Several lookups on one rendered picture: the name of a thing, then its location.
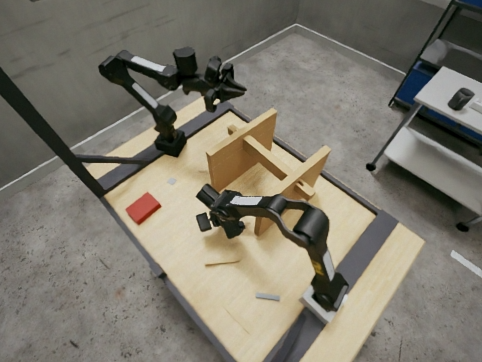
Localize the red rectangular block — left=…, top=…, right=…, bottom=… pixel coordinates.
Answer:
left=125, top=191, right=162, bottom=225

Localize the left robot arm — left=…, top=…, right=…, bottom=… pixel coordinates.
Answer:
left=99, top=47, right=222, bottom=143

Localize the tan wooden board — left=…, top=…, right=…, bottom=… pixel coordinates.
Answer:
left=206, top=108, right=277, bottom=192
left=254, top=145, right=331, bottom=237

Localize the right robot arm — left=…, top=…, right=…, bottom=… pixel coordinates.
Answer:
left=195, top=183, right=349, bottom=313

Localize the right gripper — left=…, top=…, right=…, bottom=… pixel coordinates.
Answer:
left=196, top=211, right=226, bottom=232

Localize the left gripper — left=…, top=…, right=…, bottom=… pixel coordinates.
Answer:
left=196, top=63, right=247, bottom=113

